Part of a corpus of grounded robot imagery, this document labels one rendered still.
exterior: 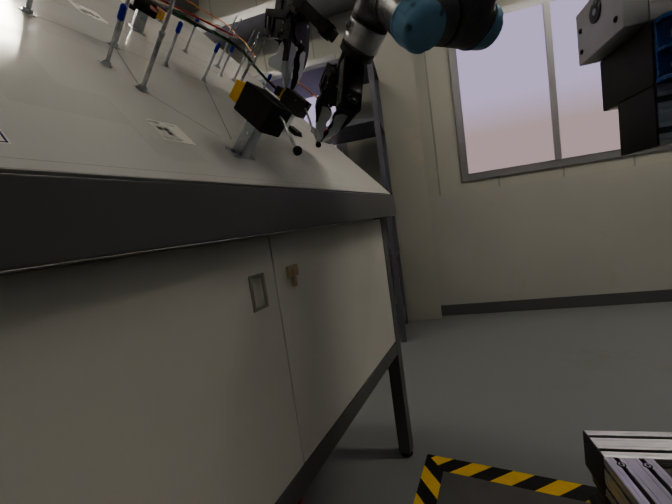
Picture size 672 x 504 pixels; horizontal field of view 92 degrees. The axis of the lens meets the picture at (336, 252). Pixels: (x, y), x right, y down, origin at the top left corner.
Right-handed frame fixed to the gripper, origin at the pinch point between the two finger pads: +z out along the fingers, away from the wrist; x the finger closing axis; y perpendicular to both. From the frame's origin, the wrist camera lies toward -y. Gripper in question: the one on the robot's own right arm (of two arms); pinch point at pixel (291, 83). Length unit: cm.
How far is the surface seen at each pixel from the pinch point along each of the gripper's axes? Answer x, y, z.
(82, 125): 52, -8, 15
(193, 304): 47, -19, 33
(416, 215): -166, -19, 47
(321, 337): 22, -27, 48
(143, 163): 50, -14, 17
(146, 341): 54, -19, 35
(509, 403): -55, -86, 93
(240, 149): 31.7, -11.5, 15.3
